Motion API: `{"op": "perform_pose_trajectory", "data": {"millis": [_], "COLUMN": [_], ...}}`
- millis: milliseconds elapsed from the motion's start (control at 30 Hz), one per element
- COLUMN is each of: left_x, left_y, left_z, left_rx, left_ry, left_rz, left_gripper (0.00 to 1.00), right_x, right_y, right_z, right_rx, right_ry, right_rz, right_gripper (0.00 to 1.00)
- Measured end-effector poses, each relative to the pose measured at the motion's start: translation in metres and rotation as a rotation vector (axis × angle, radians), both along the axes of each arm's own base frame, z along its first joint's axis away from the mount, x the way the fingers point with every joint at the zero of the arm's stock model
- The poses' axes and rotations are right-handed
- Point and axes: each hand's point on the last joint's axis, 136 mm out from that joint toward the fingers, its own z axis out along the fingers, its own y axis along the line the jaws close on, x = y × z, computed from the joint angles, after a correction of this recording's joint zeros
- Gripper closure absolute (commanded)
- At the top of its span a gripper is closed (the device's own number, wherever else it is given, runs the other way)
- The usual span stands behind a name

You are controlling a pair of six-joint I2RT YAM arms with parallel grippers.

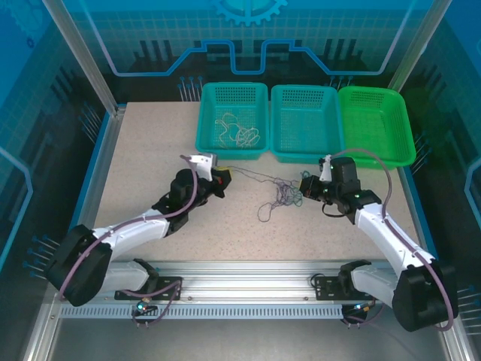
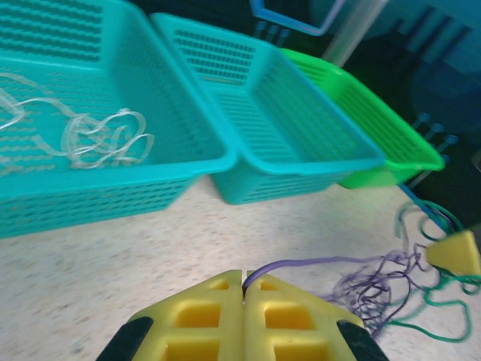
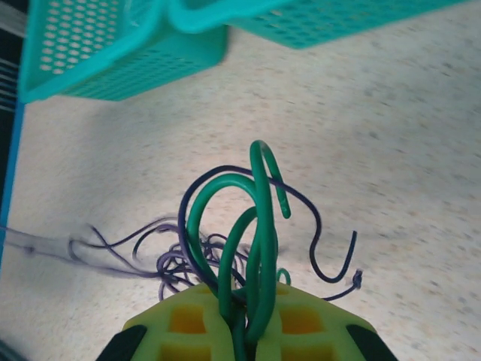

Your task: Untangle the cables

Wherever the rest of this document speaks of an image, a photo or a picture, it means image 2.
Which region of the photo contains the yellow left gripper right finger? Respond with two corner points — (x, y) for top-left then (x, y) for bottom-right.
(244, 273), (390, 361)

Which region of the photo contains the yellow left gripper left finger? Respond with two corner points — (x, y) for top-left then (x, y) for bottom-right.
(96, 268), (246, 361)

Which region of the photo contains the green cable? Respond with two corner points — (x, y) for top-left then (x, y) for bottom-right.
(390, 200), (481, 344)

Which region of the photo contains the purple cable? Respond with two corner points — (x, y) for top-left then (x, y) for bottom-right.
(242, 243), (437, 339)

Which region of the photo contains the translucent white cable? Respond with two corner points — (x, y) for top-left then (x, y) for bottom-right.
(0, 73), (156, 170)

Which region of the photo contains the green plastic basket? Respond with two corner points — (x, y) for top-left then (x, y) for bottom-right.
(280, 47), (446, 190)

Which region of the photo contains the teal plastic basket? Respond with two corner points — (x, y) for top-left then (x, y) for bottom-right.
(0, 0), (238, 240)
(150, 13), (386, 206)

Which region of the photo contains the blue printed enclosure panel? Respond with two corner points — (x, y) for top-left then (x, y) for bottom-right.
(129, 0), (345, 52)
(337, 0), (481, 234)

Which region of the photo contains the aluminium frame post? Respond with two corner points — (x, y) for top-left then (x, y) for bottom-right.
(325, 0), (390, 65)

